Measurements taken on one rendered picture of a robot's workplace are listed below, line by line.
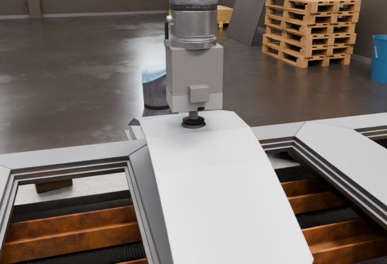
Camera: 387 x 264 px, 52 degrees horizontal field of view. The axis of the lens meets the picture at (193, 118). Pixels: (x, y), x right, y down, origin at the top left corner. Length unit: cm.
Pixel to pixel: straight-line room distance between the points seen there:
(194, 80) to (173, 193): 19
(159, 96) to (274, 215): 88
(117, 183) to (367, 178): 68
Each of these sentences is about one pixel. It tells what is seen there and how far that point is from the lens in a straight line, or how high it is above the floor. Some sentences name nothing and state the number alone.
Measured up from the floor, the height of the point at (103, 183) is 68.
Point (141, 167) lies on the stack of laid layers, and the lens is 92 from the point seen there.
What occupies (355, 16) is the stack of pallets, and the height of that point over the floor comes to 66.
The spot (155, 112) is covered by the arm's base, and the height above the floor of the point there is 80.
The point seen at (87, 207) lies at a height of 64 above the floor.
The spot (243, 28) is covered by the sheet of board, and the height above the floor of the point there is 23.
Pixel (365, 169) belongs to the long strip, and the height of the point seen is 85.
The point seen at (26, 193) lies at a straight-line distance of 124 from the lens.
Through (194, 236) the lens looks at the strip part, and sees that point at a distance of 54.
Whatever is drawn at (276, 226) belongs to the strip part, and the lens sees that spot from 57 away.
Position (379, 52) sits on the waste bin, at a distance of 517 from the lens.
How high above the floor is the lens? 127
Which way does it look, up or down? 21 degrees down
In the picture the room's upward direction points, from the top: straight up
